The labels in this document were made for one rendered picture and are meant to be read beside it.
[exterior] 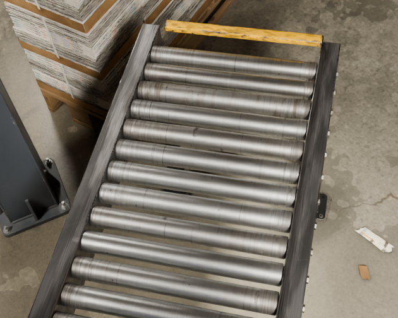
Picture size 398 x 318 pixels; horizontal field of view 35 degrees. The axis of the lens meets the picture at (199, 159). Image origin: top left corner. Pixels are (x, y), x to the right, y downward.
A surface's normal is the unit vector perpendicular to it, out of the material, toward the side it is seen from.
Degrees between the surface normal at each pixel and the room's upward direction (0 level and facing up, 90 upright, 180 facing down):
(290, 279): 0
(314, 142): 0
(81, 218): 0
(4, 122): 90
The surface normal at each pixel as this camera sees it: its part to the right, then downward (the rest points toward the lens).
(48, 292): -0.08, -0.57
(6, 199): 0.40, 0.73
